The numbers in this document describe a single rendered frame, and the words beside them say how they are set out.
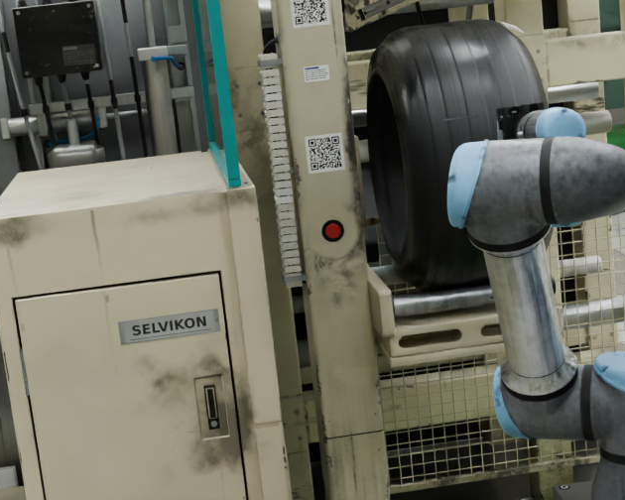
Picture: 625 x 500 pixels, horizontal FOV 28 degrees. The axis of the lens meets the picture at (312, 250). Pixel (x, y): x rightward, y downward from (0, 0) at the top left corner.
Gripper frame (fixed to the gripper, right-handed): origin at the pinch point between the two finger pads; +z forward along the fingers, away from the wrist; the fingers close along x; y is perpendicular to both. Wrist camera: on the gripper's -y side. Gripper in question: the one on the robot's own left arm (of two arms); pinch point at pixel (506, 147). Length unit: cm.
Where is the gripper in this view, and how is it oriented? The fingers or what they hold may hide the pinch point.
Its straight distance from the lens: 236.7
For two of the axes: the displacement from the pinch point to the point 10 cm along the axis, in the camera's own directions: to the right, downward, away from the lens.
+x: -9.9, 1.3, -1.1
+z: -1.2, -0.7, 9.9
